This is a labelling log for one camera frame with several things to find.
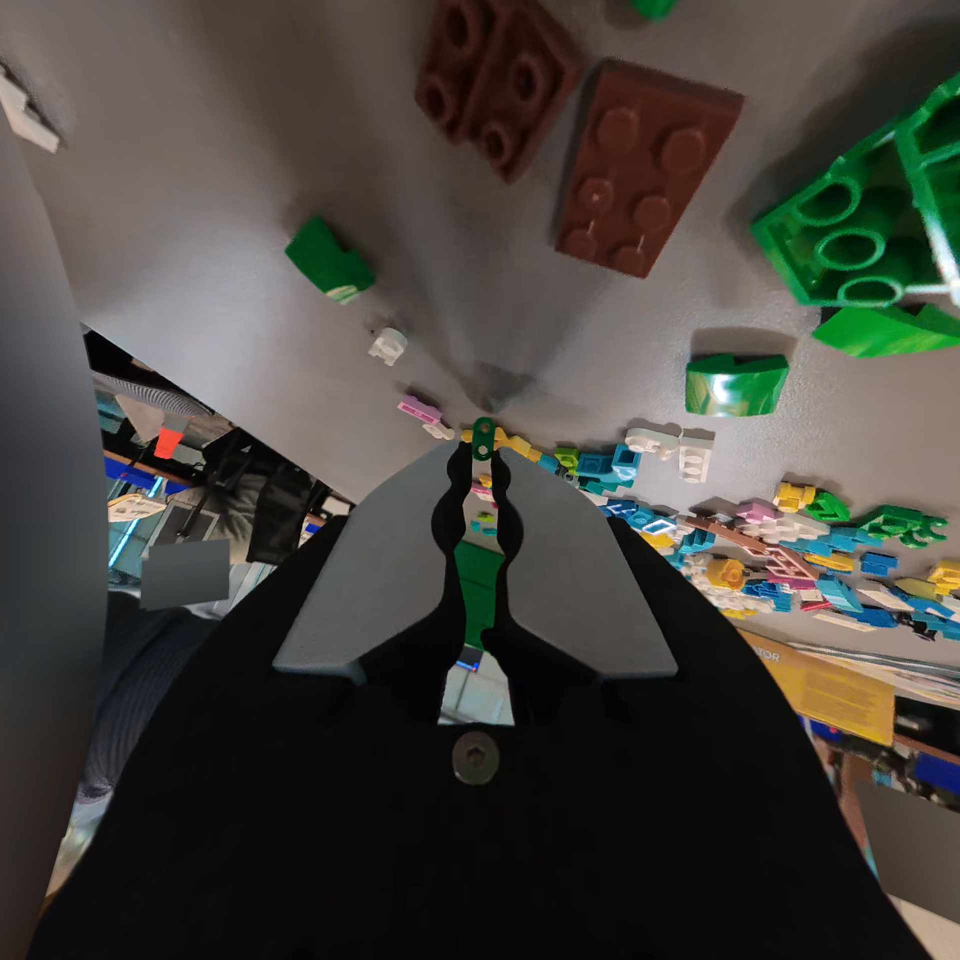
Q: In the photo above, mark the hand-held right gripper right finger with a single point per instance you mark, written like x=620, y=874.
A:
x=585, y=585

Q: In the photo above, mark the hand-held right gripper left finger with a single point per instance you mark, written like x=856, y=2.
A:
x=367, y=585

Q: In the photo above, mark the small green holed lego plate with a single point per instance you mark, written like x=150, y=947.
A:
x=484, y=431

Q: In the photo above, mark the pile of colourful lego pieces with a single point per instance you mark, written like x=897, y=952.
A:
x=600, y=465

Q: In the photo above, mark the pink lego plate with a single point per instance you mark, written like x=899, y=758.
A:
x=416, y=409

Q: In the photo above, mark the green curved slope lego piece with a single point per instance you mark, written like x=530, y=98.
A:
x=735, y=386
x=326, y=259
x=885, y=334

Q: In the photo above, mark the yellow lego box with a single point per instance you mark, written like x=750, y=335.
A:
x=840, y=690

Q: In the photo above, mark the brown lego plate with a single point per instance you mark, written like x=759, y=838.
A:
x=495, y=82
x=645, y=165

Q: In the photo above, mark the green hollow lego brick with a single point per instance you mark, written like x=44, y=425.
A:
x=840, y=225

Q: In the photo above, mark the orange object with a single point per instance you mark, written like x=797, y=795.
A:
x=170, y=442

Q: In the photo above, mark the stacked closed instruction booklets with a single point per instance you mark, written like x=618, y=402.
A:
x=930, y=686

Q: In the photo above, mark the grey ribbed duct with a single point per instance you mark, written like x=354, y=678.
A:
x=150, y=697

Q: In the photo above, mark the white lego bracket piece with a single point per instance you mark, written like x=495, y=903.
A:
x=30, y=120

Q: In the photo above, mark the green open lego frame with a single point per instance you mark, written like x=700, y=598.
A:
x=652, y=7

